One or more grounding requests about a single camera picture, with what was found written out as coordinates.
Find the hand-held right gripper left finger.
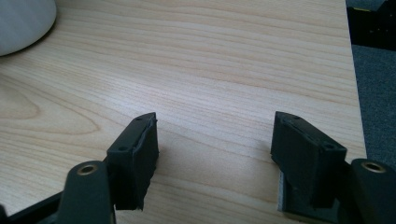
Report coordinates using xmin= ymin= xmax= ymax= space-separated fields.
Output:
xmin=106 ymin=112 xmax=160 ymax=211

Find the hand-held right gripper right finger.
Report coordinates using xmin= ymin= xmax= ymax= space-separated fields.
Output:
xmin=270 ymin=111 xmax=348 ymax=216

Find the black equipment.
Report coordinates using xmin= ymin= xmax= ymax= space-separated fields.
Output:
xmin=346 ymin=0 xmax=396 ymax=51

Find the white round object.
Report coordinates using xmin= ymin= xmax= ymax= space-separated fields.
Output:
xmin=0 ymin=0 xmax=58 ymax=57

